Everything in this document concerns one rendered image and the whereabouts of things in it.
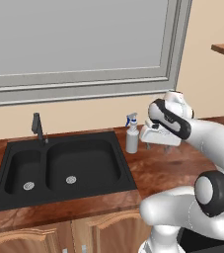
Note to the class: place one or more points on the white spray bottle blue trigger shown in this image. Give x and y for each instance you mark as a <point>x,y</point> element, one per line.
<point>132,138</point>

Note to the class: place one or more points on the wooden cupboard door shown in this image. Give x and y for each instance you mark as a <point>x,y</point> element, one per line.
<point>113,234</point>
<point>28,240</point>

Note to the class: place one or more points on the grey framed window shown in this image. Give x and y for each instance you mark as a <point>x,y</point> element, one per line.
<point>77,42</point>

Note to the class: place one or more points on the black double sink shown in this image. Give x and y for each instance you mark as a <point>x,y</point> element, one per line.
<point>80,164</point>

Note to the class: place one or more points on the black tap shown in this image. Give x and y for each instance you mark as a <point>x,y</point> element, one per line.
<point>37,123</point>

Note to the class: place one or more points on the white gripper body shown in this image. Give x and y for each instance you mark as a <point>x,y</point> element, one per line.
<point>159,135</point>

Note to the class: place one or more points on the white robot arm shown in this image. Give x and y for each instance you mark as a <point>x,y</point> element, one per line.
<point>212,138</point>

